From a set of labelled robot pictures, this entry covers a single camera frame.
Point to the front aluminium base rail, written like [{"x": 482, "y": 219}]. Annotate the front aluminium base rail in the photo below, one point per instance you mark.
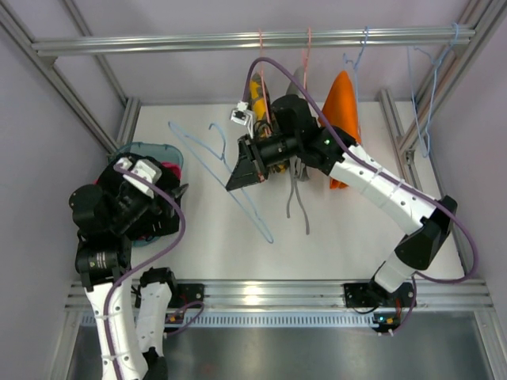
[{"x": 292, "y": 295}]

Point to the orange trousers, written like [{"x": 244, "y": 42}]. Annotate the orange trousers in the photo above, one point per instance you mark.
[{"x": 340, "y": 106}]

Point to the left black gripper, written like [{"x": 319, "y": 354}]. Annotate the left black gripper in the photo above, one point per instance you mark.
[{"x": 159, "y": 207}]

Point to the grey trousers with drawstrings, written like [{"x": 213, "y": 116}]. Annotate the grey trousers with drawstrings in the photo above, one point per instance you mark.
[{"x": 297, "y": 169}]

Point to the pink trousers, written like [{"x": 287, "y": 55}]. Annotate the pink trousers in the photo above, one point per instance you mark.
[{"x": 172, "y": 166}]

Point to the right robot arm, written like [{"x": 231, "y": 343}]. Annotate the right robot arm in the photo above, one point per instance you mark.
[{"x": 426, "y": 223}]

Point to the black trousers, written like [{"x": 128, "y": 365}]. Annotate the black trousers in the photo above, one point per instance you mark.
[{"x": 158, "y": 213}]

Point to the aluminium hanging rail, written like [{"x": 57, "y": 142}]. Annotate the aluminium hanging rail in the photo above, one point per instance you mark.
[{"x": 457, "y": 35}]

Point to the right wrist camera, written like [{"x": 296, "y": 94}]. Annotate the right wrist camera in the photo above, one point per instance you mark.
[{"x": 242, "y": 115}]

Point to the teal plastic bin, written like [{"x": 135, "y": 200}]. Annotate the teal plastic bin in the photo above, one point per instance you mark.
[{"x": 169, "y": 156}]

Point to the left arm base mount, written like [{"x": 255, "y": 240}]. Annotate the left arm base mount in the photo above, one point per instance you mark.
[{"x": 184, "y": 308}]

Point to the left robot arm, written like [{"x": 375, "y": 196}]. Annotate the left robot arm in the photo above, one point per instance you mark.
[{"x": 110, "y": 216}]

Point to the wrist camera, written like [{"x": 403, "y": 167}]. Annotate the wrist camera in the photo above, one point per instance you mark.
[
  {"x": 142, "y": 168},
  {"x": 242, "y": 115}
]

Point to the blue hanger with black trousers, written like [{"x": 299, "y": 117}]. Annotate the blue hanger with black trousers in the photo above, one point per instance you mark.
[{"x": 215, "y": 163}]

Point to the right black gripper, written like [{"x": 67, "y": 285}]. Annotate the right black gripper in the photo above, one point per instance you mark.
[{"x": 257, "y": 157}]

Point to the blue hanger with orange trousers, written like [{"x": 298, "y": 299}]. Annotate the blue hanger with orange trousers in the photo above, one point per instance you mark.
[{"x": 355, "y": 65}]

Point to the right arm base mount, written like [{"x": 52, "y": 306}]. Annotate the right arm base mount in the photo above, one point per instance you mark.
[{"x": 389, "y": 311}]

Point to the pink hanger with grey trousers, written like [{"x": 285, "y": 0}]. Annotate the pink hanger with grey trousers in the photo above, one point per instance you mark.
[{"x": 306, "y": 56}]

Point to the camouflage trousers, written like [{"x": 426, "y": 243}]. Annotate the camouflage trousers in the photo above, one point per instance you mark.
[{"x": 259, "y": 102}]

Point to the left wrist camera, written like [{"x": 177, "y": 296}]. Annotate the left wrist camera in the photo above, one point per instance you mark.
[{"x": 142, "y": 168}]

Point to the slotted grey cable duct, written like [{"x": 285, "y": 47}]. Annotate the slotted grey cable duct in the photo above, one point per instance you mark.
[{"x": 216, "y": 319}]

